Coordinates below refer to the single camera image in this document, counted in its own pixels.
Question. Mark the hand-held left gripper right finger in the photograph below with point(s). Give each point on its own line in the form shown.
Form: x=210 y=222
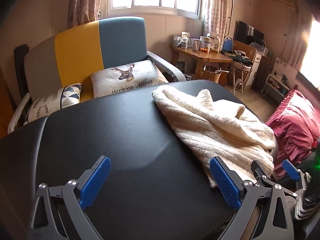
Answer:
x=225 y=185

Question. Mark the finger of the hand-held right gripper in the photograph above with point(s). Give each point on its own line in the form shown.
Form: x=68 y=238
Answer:
x=260 y=173
x=291 y=171

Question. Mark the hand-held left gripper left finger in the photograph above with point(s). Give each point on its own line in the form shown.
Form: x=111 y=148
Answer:
x=96 y=182

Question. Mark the cream knitted sweater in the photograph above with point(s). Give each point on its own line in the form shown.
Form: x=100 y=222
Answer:
x=212 y=130

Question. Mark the dark green clothes pile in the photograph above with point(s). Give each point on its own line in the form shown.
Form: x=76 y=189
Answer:
x=237 y=56

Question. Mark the pink ruffled bedding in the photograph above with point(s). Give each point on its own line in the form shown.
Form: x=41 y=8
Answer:
x=295 y=125

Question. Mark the white shelf unit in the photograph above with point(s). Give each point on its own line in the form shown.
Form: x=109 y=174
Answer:
x=275 y=90

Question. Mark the dark bed headboard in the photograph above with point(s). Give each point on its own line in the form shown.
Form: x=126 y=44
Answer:
x=306 y=82

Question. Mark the geometric print pillow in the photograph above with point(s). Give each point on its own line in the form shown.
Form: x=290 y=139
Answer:
x=55 y=100

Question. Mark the white power strip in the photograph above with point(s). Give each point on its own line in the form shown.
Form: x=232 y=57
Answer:
x=237 y=83

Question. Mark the white floral board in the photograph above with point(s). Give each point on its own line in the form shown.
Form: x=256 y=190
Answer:
x=285 y=67

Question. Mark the brown paper bag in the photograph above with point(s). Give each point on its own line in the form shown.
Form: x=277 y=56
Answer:
x=212 y=76

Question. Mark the white cabinet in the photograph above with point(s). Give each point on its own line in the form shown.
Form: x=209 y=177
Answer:
x=255 y=65

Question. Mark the white deer print pillow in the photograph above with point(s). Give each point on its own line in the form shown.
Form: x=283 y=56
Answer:
x=135 y=80

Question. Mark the dark green box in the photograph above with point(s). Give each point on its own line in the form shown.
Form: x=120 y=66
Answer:
x=181 y=66

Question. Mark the wooden desk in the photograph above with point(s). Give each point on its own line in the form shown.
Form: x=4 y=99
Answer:
x=200 y=56

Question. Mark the blue chair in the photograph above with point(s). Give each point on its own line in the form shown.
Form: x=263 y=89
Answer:
x=227 y=45

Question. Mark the grey yellow blue sofa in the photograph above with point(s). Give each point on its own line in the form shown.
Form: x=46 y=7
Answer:
x=75 y=50

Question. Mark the plain pink curtain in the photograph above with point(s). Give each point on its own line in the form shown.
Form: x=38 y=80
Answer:
x=298 y=35

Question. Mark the white carton box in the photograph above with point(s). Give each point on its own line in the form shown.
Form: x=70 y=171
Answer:
x=215 y=42

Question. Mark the black upright board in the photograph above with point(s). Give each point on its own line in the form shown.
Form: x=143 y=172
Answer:
x=20 y=65

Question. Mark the black television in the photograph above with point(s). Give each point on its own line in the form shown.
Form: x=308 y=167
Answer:
x=246 y=33

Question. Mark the large tin can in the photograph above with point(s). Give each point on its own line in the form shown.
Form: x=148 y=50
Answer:
x=205 y=42

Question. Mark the glass jar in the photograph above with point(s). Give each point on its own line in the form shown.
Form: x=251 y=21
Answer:
x=196 y=45

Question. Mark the white pill bottle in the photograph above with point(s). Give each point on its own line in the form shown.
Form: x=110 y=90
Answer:
x=185 y=43

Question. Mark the pink patterned curtain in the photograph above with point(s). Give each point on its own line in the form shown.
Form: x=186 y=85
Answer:
x=217 y=7
x=85 y=2

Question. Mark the metal frame chair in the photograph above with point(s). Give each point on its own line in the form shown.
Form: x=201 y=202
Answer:
x=240 y=75

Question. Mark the thin wall pipe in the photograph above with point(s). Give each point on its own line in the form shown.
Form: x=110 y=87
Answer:
x=233 y=10

